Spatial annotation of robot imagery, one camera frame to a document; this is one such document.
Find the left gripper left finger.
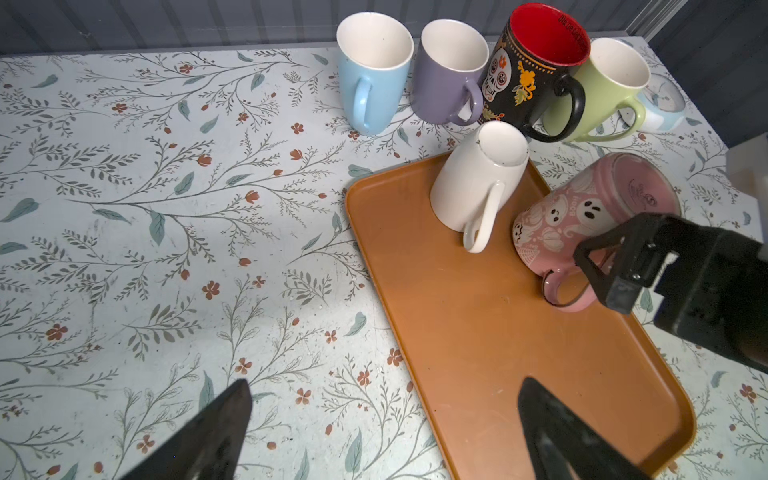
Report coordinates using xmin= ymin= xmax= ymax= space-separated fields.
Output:
xmin=124 ymin=379 xmax=252 ymax=480

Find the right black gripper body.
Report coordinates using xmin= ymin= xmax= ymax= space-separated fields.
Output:
xmin=653 ymin=218 xmax=767 ymax=373

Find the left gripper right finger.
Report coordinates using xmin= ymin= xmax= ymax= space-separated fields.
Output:
xmin=517 ymin=377 xmax=649 ymax=479

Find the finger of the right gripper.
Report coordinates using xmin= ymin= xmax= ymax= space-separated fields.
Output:
xmin=573 ymin=213 xmax=678 ymax=314

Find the pink mug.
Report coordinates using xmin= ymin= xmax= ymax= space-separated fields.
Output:
xmin=512 ymin=153 xmax=681 ymax=312

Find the orange plastic tray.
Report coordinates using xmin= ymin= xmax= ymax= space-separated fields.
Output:
xmin=345 ymin=155 xmax=696 ymax=479

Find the light green mug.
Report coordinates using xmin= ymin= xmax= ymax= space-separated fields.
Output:
xmin=564 ymin=38 xmax=651 ymax=142

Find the black mug red inside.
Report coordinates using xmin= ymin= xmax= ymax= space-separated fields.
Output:
xmin=479 ymin=3 xmax=591 ymax=143

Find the purple mug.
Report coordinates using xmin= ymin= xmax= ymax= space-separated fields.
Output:
xmin=410 ymin=19 xmax=489 ymax=126

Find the light blue mug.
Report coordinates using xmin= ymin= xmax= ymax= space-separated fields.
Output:
xmin=336 ymin=12 xmax=415 ymax=135

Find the white mug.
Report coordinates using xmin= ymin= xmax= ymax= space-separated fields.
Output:
xmin=430 ymin=121 xmax=529 ymax=254

